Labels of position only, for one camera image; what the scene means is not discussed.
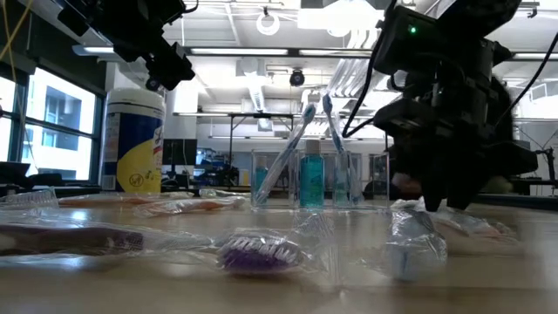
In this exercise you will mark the black aluminium table frame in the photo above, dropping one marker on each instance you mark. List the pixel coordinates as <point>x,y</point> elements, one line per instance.
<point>65,191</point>

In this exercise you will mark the clear acrylic organizer box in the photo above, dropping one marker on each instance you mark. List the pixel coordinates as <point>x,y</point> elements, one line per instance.
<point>375,179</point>

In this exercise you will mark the black dome camera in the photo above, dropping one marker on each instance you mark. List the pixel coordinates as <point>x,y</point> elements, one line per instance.
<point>297,78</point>
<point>152,85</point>

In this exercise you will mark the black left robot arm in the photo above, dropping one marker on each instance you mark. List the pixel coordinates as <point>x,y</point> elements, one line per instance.
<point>109,17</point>

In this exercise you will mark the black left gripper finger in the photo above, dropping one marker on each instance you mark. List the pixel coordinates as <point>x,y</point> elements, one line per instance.
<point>172,67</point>

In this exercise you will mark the small black monitor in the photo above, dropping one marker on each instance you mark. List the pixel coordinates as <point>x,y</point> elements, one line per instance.
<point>179,152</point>

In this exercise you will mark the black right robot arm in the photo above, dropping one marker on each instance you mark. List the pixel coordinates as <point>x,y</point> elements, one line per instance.
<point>457,43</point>

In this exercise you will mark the black workstation frame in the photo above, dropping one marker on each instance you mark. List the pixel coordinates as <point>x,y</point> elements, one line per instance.
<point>261,115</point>

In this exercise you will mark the disinfecting wipes canister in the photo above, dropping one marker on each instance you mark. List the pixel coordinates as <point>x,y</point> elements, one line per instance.
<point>131,144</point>

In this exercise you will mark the maroon toothbrush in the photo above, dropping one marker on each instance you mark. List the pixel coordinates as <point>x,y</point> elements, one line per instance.
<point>87,240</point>

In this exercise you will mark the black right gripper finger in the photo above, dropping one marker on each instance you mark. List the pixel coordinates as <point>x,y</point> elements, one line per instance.
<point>463,192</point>
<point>432,192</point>

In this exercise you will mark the white toothbrush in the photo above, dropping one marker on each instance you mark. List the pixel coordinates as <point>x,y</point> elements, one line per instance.
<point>257,257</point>

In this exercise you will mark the large office window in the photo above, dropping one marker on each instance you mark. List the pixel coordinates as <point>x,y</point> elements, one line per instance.
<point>61,109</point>

